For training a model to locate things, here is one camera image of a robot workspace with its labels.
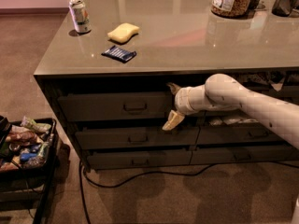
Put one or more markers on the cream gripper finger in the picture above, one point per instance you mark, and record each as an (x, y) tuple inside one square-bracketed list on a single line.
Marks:
[(174, 88), (174, 119)]

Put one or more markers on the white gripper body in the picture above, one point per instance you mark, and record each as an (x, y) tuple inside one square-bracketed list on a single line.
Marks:
[(181, 101)]

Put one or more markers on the grey drawer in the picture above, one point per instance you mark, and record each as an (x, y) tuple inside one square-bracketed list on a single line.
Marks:
[(116, 106), (214, 155), (136, 137), (244, 133), (136, 159), (230, 112)]

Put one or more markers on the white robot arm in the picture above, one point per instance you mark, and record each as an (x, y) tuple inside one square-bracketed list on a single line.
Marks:
[(287, 129)]

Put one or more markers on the white packets in drawer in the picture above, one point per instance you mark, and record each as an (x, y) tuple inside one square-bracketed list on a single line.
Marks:
[(230, 120)]

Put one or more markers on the grey drawer cabinet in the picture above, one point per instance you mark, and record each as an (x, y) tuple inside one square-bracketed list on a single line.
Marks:
[(179, 41)]

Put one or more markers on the blue snack bar wrapper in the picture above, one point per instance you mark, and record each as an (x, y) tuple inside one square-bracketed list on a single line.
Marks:
[(119, 54)]

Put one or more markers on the yellow sponge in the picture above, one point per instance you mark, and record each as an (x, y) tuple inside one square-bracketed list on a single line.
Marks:
[(123, 32)]

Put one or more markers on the large clear nut jar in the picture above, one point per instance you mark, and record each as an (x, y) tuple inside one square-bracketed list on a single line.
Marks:
[(230, 8)]

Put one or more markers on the white green soda can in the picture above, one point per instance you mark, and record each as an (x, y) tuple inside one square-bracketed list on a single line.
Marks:
[(80, 16)]

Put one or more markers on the dark glass pitcher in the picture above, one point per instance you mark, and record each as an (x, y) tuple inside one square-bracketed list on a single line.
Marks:
[(284, 8)]

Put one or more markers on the green snack bag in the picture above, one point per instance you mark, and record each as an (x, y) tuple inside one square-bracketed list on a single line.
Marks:
[(34, 126)]

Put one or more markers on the black snack cart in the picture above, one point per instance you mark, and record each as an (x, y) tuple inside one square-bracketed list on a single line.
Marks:
[(26, 185)]

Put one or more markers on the brown snack bag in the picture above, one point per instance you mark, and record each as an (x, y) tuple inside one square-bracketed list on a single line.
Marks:
[(27, 136)]

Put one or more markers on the blue snack packet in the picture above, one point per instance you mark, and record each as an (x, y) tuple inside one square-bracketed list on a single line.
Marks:
[(26, 156)]

